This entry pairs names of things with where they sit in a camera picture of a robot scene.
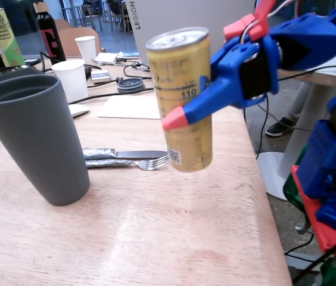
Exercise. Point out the red camera bracket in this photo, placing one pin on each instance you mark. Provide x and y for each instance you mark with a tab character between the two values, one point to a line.
260	21

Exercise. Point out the yellow green snack box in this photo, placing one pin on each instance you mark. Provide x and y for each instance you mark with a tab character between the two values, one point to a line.
5	38

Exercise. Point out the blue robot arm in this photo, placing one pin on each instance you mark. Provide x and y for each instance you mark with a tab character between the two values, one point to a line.
311	38

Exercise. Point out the grey trouser leg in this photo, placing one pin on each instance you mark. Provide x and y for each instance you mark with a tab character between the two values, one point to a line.
300	101

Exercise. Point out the yellow drink can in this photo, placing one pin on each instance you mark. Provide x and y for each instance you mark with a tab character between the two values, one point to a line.
180	68

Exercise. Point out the red robot base plate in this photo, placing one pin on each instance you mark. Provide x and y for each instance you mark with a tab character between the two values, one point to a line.
329	238

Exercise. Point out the white flat box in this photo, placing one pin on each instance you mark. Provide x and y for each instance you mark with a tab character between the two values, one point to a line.
107	58

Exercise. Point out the small white paper cup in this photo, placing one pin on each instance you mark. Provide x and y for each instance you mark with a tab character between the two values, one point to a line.
86	49

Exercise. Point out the tall grey plastic cup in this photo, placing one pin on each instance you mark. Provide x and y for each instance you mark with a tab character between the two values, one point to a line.
34	143

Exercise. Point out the light wooden chair back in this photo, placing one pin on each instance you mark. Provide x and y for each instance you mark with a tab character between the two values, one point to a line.
69	41

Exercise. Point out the white power adapter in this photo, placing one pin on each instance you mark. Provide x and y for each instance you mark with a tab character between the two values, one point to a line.
100	76

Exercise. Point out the grey Legion laptop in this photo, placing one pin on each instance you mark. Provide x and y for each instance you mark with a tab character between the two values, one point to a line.
186	15

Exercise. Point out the black flat device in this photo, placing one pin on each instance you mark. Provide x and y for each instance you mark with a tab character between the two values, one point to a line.
10	74

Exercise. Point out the blue gripper with motor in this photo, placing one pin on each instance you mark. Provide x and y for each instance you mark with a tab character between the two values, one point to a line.
230	81

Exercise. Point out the white computer mouse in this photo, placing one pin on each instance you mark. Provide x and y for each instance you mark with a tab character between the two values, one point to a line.
77	111

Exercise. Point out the large white paper cup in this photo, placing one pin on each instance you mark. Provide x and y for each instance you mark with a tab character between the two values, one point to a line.
72	80

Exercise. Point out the dark sneaker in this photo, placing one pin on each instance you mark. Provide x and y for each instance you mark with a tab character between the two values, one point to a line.
279	127

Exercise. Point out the black bottle with magenta print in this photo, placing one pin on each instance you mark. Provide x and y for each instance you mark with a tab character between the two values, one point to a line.
50	38

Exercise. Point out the white slim keyboard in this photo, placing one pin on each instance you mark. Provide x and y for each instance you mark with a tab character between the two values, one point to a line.
129	107

